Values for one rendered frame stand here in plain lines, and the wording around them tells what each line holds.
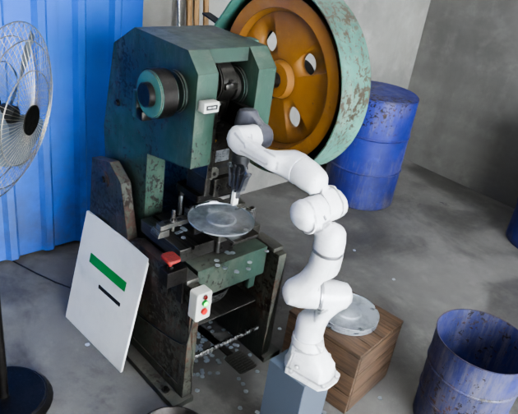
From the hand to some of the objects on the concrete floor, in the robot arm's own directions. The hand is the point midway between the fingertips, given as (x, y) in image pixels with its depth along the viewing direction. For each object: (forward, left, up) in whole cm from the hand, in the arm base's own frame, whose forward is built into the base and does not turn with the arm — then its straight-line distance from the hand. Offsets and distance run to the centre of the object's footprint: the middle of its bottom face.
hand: (234, 197), depth 237 cm
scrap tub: (-94, -67, -92) cm, 148 cm away
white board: (+48, +31, -92) cm, 108 cm away
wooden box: (-39, -45, -92) cm, 110 cm away
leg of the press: (+35, +25, -92) cm, 102 cm away
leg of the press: (+32, -29, -92) cm, 102 cm away
